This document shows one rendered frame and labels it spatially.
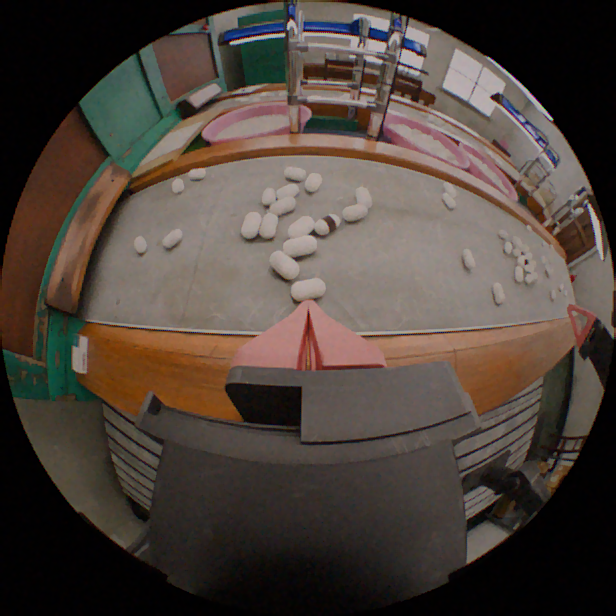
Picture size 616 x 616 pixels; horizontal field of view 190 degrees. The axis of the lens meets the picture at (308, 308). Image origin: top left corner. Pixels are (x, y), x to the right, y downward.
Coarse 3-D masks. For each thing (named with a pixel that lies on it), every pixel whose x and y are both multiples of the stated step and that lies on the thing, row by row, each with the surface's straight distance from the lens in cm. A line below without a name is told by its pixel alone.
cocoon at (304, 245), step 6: (288, 240) 22; (294, 240) 21; (300, 240) 21; (306, 240) 21; (312, 240) 22; (288, 246) 21; (294, 246) 21; (300, 246) 21; (306, 246) 21; (312, 246) 21; (288, 252) 21; (294, 252) 21; (300, 252) 21; (306, 252) 22; (312, 252) 22
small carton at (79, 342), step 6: (78, 336) 39; (78, 342) 39; (84, 342) 39; (78, 348) 39; (84, 348) 39; (78, 354) 39; (84, 354) 39; (78, 360) 39; (84, 360) 40; (78, 366) 39; (84, 366) 40; (78, 372) 39; (84, 372) 40
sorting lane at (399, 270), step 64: (192, 192) 37; (256, 192) 31; (320, 192) 30; (384, 192) 33; (128, 256) 39; (192, 256) 27; (256, 256) 24; (320, 256) 23; (384, 256) 25; (448, 256) 31; (512, 256) 51; (128, 320) 32; (192, 320) 24; (256, 320) 21; (384, 320) 22; (448, 320) 27; (512, 320) 41
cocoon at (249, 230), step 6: (246, 216) 25; (252, 216) 24; (258, 216) 25; (246, 222) 24; (252, 222) 24; (258, 222) 24; (246, 228) 24; (252, 228) 24; (258, 228) 24; (246, 234) 24; (252, 234) 24
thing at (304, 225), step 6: (306, 216) 24; (300, 222) 23; (306, 222) 23; (312, 222) 23; (294, 228) 22; (300, 228) 23; (306, 228) 23; (312, 228) 24; (288, 234) 23; (294, 234) 22; (300, 234) 23; (306, 234) 23
